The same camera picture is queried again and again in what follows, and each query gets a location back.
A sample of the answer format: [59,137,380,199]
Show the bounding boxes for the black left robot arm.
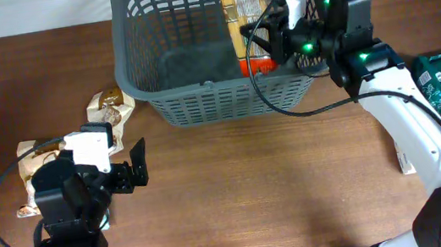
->
[31,139,148,247]

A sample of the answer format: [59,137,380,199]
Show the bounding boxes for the grey plastic basket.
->
[110,0,326,127]

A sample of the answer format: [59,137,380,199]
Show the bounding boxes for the crumpled brown wrapper right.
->
[86,87,135,155]

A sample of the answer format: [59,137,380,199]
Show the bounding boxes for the black right camera cable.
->
[237,0,441,247]

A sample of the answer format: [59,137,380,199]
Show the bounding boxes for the crumpled brown wrapper left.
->
[16,141,64,218]

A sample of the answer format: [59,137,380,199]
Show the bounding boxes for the orange tan cracker package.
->
[220,0,277,77]

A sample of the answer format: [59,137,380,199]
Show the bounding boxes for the light teal wrapped packet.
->
[99,209,110,231]

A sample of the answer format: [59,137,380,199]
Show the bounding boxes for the crumpled brown wrapper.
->
[16,141,64,218]
[86,87,135,155]

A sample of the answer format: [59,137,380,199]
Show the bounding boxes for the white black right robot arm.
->
[240,0,441,247]

